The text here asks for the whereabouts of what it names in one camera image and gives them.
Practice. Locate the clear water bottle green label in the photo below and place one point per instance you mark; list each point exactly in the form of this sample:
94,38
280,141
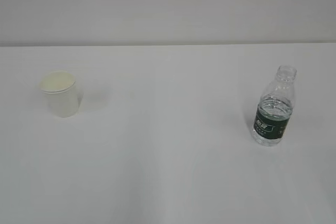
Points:
275,107

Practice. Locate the white paper cup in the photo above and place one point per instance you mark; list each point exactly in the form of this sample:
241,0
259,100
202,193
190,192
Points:
59,88

